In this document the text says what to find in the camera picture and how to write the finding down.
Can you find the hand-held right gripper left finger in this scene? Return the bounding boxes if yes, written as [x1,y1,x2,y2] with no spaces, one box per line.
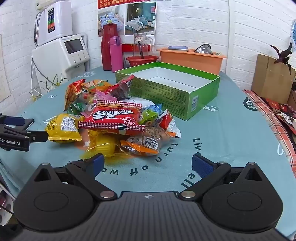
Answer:
[34,153,118,201]

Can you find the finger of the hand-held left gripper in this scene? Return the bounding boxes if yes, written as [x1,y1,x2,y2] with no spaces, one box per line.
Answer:
[0,125,49,143]
[0,115,35,130]

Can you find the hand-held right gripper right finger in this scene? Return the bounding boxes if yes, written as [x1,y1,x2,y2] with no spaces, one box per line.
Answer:
[179,154,264,201]

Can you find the yellow snack packet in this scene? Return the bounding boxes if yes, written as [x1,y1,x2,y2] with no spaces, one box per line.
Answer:
[45,113,83,143]

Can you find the red and white snack packet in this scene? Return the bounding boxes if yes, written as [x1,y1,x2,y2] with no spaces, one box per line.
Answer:
[157,109,182,139]

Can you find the pink snack packet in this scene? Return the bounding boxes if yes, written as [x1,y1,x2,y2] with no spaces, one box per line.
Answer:
[92,90,111,102]

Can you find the green cardboard box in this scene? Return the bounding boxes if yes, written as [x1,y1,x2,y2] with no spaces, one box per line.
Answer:
[115,61,221,121]

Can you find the yellow clear candy bag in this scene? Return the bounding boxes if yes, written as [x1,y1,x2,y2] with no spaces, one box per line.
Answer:
[80,130,130,163]

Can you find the dark green snack packet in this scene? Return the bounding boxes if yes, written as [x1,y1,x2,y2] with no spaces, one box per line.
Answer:
[69,102,87,115]

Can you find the red checkered-edge snack packet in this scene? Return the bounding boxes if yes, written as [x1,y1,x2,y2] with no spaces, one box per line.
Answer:
[78,99,146,135]

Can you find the red chips bag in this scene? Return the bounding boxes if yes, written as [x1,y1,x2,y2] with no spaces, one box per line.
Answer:
[64,79,86,112]

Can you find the orange nut packet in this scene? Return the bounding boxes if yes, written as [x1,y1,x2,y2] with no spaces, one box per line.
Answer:
[120,128,167,157]

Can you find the green spider plant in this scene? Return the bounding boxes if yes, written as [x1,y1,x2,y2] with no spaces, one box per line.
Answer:
[30,74,69,101]

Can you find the small green snack packet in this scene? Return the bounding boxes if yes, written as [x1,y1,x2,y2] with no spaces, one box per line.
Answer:
[138,103,163,127]

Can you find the white appliance with screen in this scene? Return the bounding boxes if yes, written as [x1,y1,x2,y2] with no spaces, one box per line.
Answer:
[32,34,90,80]

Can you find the clear red dates packet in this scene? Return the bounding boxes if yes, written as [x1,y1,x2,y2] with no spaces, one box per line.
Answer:
[105,74,135,100]

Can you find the orange and green snack packet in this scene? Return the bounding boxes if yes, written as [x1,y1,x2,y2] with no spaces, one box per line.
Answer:
[82,79,112,93]

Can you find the dark red paper packets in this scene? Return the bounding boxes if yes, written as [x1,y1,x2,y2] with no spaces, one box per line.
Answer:
[265,97,296,135]

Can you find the orange plastic basin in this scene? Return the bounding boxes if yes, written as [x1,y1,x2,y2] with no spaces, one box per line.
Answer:
[156,47,227,75]

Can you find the large cardboard box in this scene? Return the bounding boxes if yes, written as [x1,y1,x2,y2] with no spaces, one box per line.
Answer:
[251,54,296,105]

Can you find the white water purifier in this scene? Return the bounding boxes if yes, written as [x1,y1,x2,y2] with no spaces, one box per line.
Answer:
[37,2,73,45]

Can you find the pink cup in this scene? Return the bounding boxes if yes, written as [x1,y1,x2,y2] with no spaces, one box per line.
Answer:
[109,36,124,73]

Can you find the red plastic basin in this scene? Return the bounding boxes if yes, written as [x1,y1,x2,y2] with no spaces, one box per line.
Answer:
[126,55,159,67]

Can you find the small cardboard box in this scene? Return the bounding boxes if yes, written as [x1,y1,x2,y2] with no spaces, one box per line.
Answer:
[287,89,296,109]

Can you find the red cup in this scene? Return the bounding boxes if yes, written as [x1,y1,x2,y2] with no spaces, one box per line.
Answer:
[101,23,119,71]

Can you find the metal colander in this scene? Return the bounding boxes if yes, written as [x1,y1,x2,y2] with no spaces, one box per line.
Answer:
[194,44,213,55]

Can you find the glass jar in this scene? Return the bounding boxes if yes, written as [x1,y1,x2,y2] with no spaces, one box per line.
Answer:
[133,33,154,57]

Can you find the purple leaf plant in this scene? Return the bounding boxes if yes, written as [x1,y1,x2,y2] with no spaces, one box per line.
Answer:
[270,42,294,75]

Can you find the wall poster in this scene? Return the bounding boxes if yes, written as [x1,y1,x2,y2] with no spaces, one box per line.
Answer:
[97,0,157,44]

